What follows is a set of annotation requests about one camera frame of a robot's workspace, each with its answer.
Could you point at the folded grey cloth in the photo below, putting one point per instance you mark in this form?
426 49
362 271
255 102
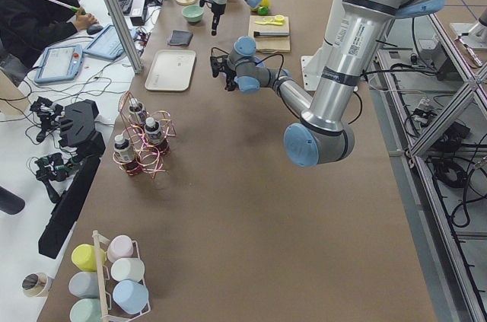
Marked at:
180 38

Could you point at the aluminium side frame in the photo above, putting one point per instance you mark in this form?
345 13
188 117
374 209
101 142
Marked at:
432 89

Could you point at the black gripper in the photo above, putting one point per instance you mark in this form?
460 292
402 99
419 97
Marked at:
217 9
229 78

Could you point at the pale green cup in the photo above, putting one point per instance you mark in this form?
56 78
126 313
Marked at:
86 310

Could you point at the person's hand on mouse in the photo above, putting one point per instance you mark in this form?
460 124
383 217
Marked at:
84 20

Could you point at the teach pendant front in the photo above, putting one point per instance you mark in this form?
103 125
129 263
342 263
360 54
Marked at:
59 63

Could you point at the seated person black jacket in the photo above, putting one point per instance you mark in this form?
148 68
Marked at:
30 26

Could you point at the tea bottle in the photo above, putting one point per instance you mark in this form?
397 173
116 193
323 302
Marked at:
125 155
137 112
155 136

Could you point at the black gripper stand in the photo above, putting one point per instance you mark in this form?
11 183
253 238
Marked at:
67 181

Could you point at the yellow plastic knife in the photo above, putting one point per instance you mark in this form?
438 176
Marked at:
270 22

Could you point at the wooden cutting board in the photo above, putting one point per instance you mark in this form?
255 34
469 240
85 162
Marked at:
270 45

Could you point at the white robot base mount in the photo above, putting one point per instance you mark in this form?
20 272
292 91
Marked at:
311 69

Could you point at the white cup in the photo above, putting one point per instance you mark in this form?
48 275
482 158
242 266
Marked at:
128 268

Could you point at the yellow cup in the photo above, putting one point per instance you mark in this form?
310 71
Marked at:
83 257

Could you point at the pink cup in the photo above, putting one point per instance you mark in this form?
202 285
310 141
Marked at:
120 247

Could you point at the spare gripper upper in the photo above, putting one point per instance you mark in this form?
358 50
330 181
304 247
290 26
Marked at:
48 112

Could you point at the black computer mouse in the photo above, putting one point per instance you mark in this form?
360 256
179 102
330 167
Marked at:
94 29

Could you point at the tea bottle back left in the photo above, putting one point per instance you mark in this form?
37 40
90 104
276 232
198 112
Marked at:
155 136

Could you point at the cream rabbit tray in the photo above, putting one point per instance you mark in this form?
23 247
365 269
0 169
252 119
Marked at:
171 70

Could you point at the grey cup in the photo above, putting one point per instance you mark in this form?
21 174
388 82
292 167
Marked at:
84 285

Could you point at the teach pendant back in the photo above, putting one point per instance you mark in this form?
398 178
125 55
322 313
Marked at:
105 45

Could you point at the tea bottle front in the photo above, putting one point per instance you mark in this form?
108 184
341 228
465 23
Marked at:
125 155

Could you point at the white wire cup rack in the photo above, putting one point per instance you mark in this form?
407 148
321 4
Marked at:
110 311

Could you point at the copper wire bottle rack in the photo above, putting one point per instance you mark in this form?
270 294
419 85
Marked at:
144 141

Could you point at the lemon half upper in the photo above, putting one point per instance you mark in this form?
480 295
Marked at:
279 19

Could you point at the teach pendant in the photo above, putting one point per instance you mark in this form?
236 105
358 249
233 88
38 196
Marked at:
105 45
59 63

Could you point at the mint green bowl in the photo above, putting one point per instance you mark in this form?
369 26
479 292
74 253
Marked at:
193 13

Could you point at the spare gripper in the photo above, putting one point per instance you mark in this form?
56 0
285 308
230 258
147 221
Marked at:
48 112
53 168

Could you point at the steel muddler black tip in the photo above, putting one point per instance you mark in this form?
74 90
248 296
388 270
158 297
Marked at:
270 34

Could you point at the aluminium frame post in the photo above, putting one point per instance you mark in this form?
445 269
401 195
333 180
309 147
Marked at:
122 30

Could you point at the light blue cup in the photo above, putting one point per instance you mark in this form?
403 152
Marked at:
131 296

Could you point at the small black box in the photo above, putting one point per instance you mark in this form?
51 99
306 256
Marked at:
138 13

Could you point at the spare gripper lower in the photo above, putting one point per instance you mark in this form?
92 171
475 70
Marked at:
53 168

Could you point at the green lime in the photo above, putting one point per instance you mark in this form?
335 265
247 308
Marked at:
262 10

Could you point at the tea bottle back right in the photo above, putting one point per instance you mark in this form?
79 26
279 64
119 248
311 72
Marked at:
137 112

